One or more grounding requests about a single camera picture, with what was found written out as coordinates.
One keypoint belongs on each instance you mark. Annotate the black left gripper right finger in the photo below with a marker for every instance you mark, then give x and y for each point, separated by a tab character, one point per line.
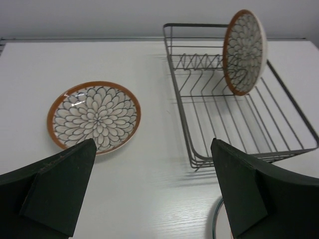
262	200

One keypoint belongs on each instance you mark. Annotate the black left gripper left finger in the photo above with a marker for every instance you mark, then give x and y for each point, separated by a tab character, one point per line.
43	200

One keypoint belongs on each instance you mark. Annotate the white plate orange sunburst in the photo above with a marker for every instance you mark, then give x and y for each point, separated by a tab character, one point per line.
220	224

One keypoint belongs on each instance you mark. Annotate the floral plate orange rim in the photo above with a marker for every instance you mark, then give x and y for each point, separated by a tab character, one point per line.
245	52
106	112

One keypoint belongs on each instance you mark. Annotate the grey wire dish rack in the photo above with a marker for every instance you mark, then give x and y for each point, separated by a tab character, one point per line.
267	123

